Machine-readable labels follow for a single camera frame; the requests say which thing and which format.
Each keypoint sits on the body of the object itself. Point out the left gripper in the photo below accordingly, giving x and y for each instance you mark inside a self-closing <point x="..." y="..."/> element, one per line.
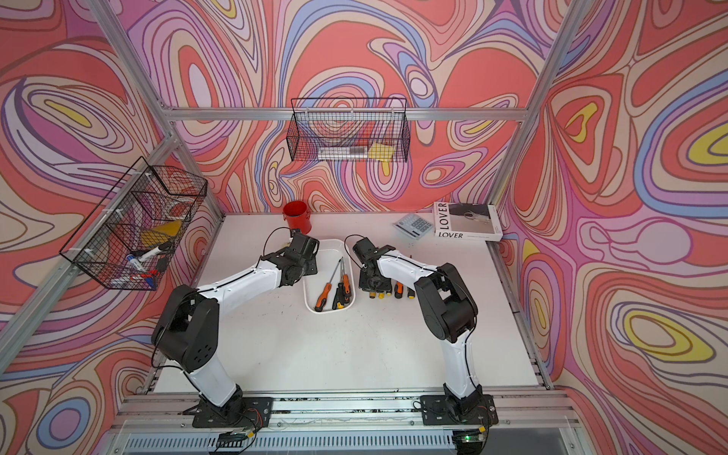
<point x="313" y="267"/>

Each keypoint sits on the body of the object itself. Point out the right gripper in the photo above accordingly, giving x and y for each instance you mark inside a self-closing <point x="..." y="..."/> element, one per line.
<point x="364" y="284"/>

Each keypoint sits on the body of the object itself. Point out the white plastic storage box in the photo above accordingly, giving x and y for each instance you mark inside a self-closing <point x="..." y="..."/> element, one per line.
<point x="329" y="253"/>

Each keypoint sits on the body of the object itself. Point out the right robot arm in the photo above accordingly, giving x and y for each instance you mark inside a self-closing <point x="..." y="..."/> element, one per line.
<point x="447" y="307"/>

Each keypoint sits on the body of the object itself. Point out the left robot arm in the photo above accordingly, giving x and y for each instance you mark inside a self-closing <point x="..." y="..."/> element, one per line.
<point x="187" y="331"/>

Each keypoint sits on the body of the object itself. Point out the orange screwdriver in box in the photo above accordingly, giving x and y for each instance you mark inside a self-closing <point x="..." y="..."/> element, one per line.
<point x="325" y="299"/>

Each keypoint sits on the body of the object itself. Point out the red metal cup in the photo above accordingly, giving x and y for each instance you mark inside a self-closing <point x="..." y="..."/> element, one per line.
<point x="297" y="216"/>

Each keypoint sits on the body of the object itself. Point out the grey calculator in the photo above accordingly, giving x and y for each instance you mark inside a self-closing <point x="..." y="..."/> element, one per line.
<point x="414" y="226"/>

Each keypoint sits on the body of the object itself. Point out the white Lover book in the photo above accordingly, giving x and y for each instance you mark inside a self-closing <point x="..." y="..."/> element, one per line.
<point x="468" y="222"/>

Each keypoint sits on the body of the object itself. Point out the yellow sponge in basket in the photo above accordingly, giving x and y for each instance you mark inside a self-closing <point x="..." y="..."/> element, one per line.
<point x="381" y="152"/>

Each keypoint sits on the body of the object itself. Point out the yellow item left basket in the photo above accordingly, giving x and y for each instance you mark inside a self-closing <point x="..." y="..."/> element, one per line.
<point x="155" y="236"/>

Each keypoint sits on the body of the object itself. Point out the white marker left basket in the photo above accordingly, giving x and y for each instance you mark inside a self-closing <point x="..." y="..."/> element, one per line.
<point x="139" y="258"/>

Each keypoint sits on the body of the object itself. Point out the black wire basket back wall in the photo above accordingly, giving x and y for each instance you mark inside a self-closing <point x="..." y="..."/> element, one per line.
<point x="343" y="128"/>

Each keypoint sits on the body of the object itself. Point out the black wire basket wall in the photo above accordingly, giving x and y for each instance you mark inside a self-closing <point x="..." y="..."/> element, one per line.
<point x="343" y="128"/>
<point x="145" y="197"/>

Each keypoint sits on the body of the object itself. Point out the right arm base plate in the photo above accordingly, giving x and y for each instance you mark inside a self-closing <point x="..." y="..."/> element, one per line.
<point x="441" y="410"/>

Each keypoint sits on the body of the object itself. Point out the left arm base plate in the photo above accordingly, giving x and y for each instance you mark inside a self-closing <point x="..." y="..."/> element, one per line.
<point x="239" y="412"/>

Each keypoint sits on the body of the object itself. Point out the black wire basket left wall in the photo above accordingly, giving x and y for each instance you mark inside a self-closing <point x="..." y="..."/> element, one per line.
<point x="145" y="197"/>

